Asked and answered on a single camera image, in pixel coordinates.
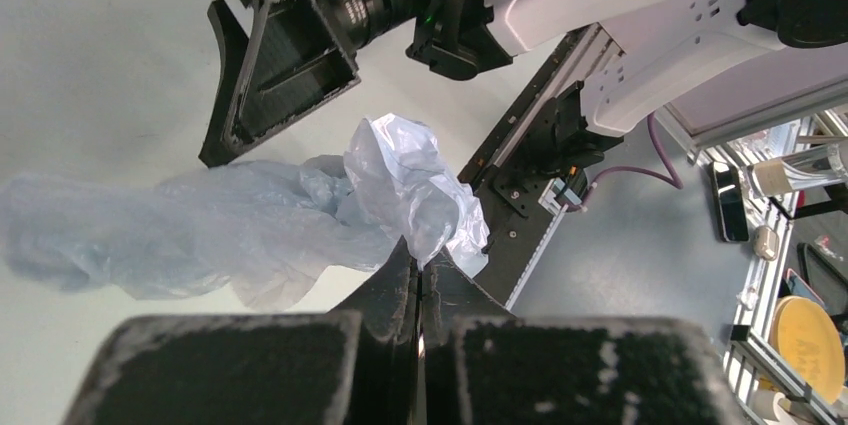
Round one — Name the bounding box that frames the black smartphone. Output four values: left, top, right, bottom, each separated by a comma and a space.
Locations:
709, 162, 750, 243

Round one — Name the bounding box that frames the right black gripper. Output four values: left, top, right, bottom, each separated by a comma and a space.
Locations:
198, 0, 359, 168

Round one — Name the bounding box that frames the light blue plastic trash bag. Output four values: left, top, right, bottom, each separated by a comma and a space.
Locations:
1, 114, 489, 312

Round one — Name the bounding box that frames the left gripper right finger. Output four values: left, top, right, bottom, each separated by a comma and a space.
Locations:
419, 253, 746, 424

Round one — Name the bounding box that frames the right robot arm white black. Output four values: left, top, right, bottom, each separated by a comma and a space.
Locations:
199, 0, 847, 176

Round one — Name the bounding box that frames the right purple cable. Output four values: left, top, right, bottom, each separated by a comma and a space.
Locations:
563, 110, 685, 215

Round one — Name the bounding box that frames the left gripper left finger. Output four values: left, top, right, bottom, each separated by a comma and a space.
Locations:
64, 243, 417, 424

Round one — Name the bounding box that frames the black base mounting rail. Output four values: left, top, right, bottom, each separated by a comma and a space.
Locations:
459, 24, 623, 308

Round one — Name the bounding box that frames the yellow round disc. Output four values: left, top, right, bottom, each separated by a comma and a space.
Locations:
769, 296, 846, 404

